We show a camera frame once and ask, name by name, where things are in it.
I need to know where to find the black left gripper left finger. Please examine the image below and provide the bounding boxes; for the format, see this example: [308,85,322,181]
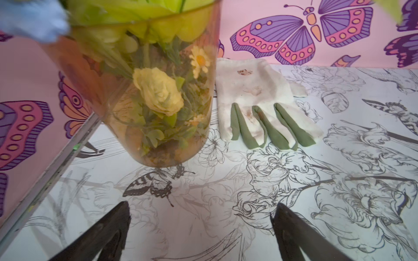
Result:
[50,201,131,261]

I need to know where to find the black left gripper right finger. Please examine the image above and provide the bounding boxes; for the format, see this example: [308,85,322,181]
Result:
[270,203,351,261]

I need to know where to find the white green garden glove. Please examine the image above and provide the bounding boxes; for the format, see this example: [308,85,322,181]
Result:
[215,58,324,151]

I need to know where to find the glass vase with flowers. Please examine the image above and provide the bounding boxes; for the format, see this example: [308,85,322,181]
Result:
[0,0,223,168]

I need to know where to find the aluminium frame post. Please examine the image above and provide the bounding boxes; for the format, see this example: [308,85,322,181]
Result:
[1,113,101,254]

